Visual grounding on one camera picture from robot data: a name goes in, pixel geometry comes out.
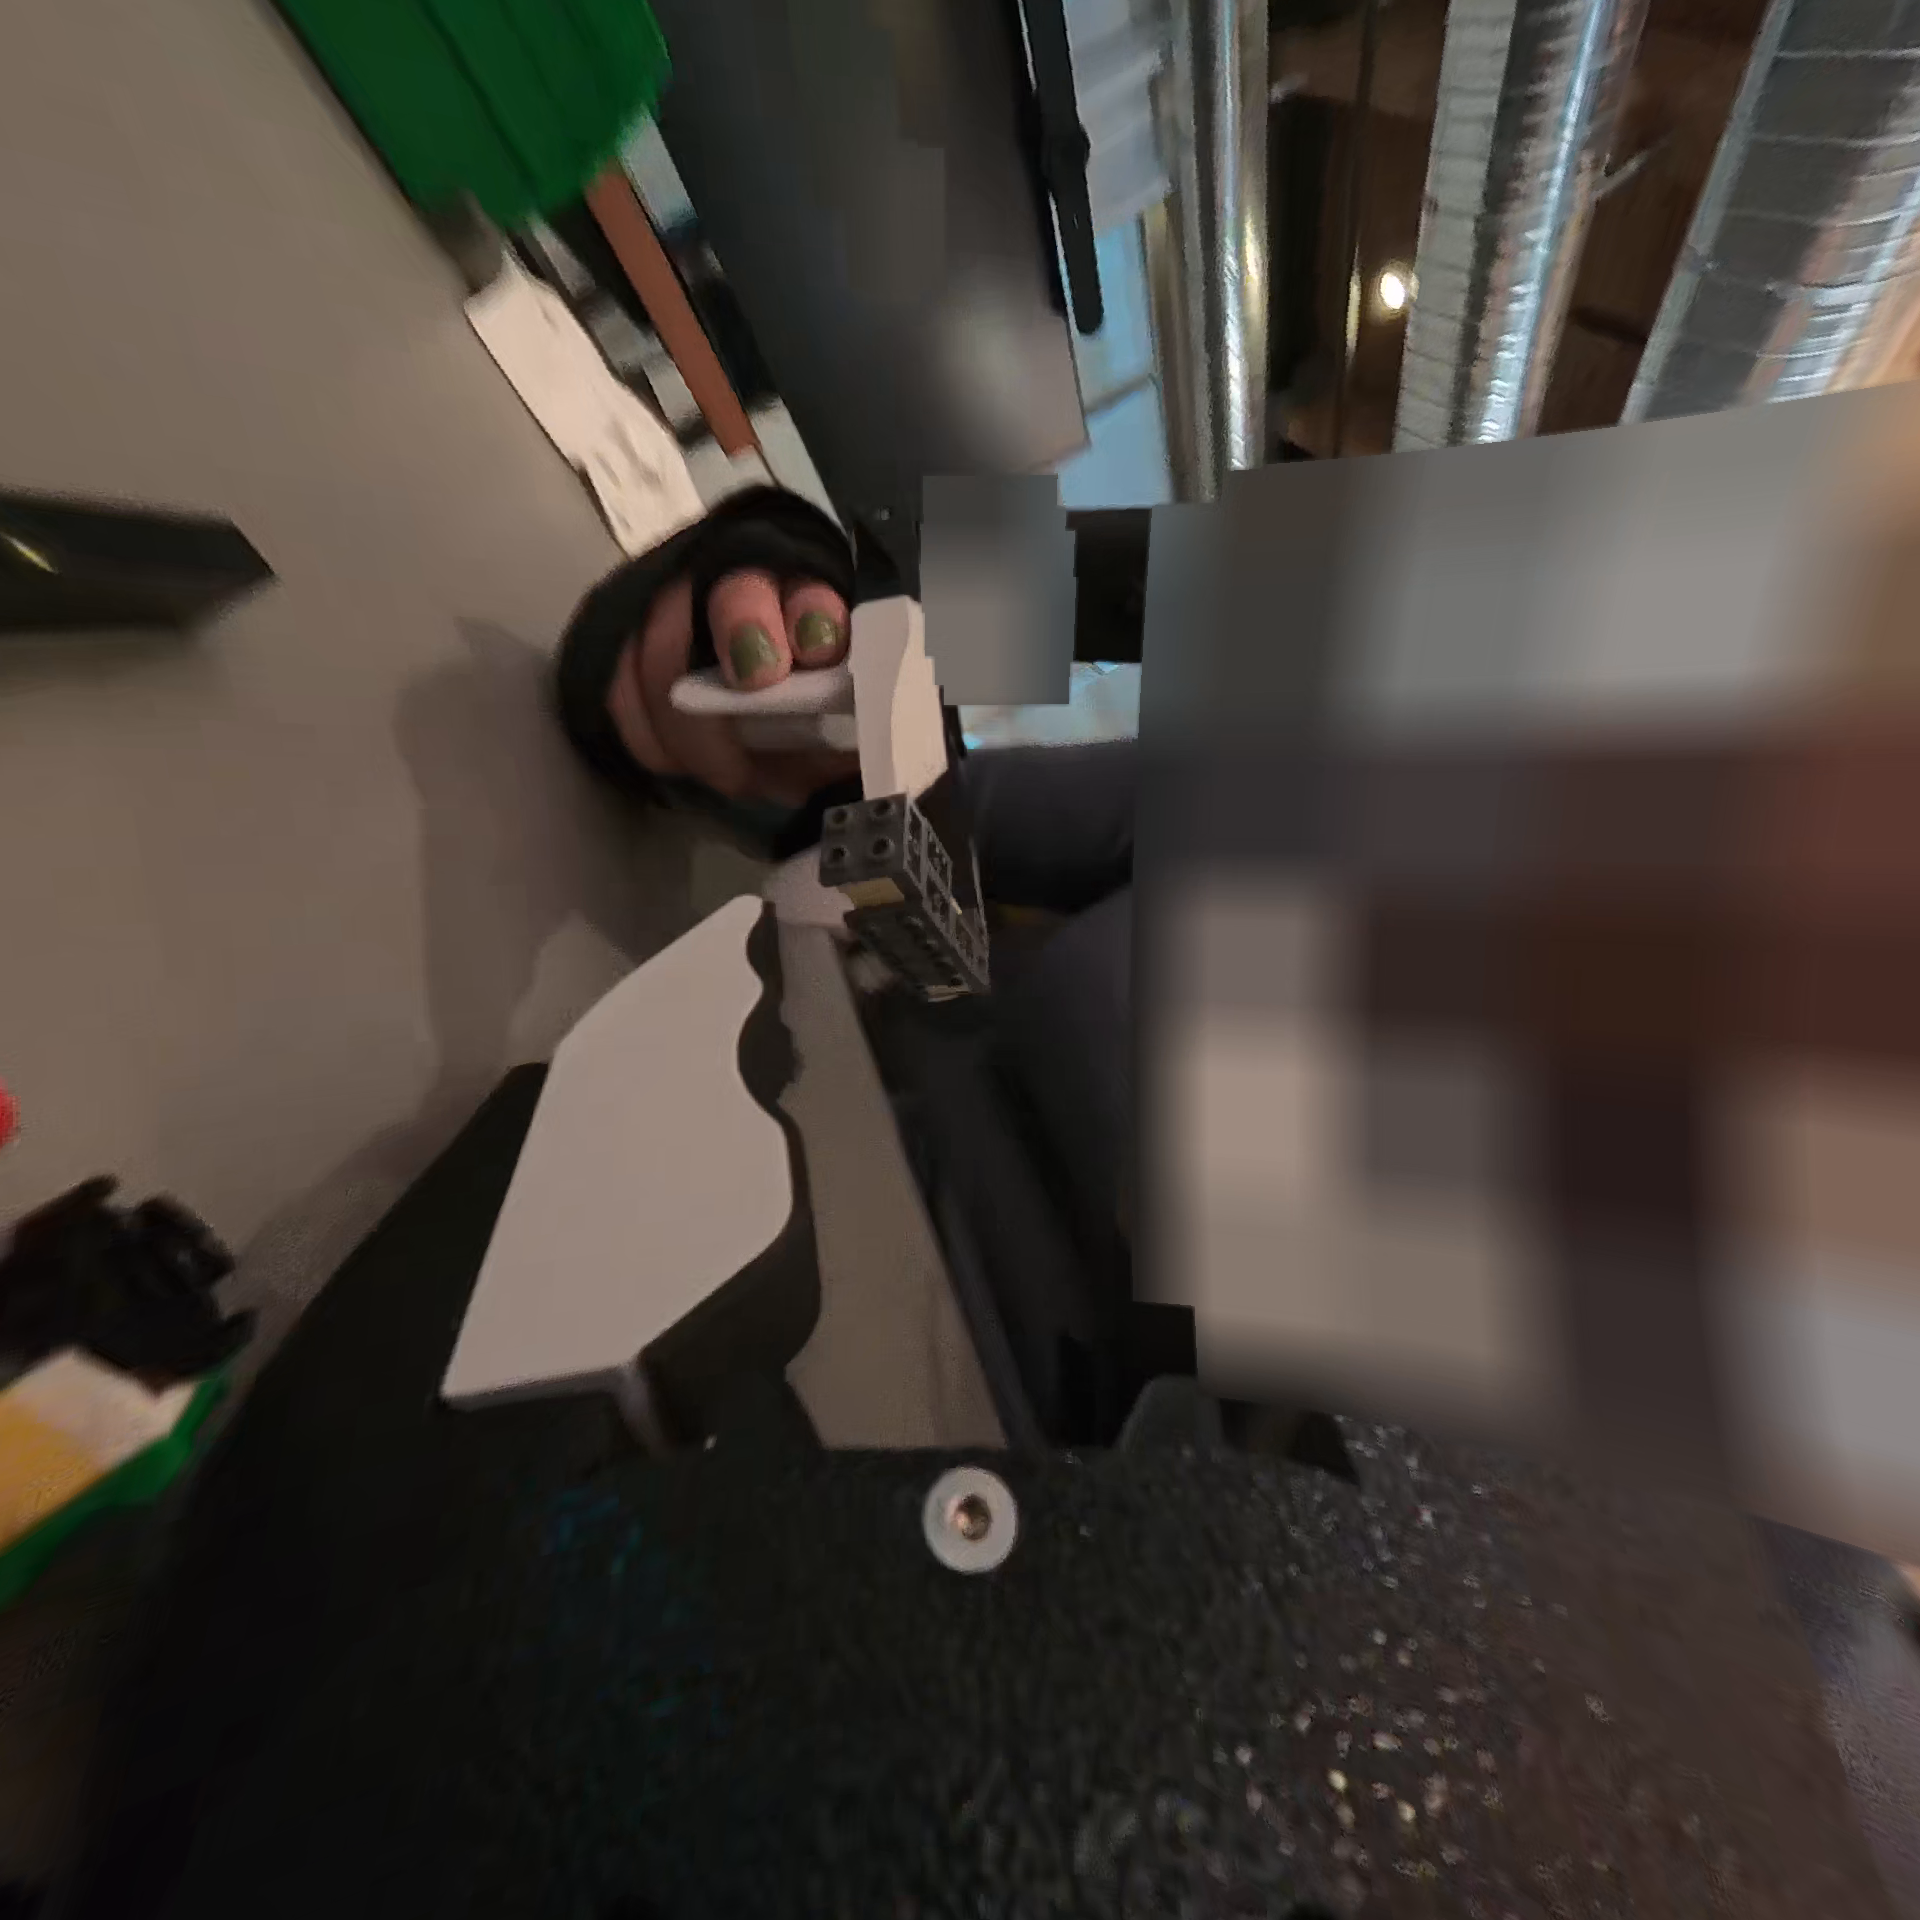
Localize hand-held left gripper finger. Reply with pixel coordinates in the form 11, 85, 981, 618
438, 893, 826, 1448

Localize tan and black brick assembly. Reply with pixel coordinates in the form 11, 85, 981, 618
839, 816, 995, 1004

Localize grey desk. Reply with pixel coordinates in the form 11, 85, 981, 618
0, 0, 1036, 1448

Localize person's right hand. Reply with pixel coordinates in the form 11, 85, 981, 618
619, 573, 869, 815

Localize person's dark clothing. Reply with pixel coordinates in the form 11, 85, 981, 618
901, 742, 1142, 1351

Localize white paper sheet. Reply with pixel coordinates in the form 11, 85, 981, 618
463, 246, 737, 549

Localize brick car model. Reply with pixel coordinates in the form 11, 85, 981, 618
0, 1080, 256, 1613

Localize long black brick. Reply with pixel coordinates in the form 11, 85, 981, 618
0, 486, 279, 638

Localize green stacked plastic bins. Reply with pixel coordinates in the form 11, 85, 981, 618
277, 0, 669, 219

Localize silver ventilation duct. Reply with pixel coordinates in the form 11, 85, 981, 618
1395, 0, 1643, 451
1619, 0, 1920, 428
1163, 0, 1278, 503

